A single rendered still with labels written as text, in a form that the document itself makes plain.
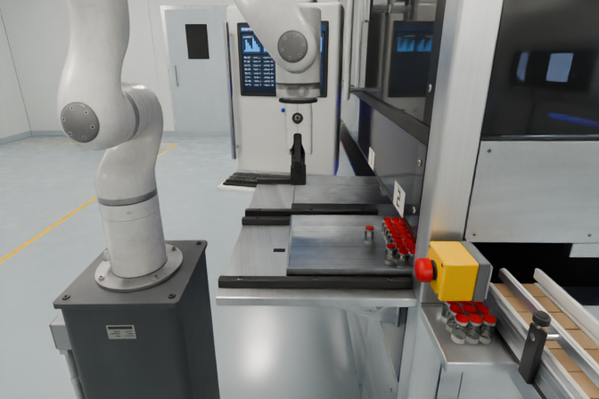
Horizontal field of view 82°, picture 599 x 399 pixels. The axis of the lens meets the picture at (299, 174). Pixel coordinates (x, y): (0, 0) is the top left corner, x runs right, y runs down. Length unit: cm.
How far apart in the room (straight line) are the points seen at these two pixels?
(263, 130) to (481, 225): 115
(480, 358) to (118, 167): 74
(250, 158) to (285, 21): 118
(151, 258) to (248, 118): 95
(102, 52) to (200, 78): 566
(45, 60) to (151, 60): 181
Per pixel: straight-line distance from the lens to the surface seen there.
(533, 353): 63
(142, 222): 81
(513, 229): 72
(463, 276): 61
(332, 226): 98
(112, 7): 75
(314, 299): 72
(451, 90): 60
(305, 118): 63
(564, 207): 75
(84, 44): 75
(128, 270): 86
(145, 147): 82
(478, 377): 92
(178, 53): 646
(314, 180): 128
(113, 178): 78
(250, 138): 166
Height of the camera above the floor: 133
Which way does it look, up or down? 19 degrees down
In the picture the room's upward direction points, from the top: straight up
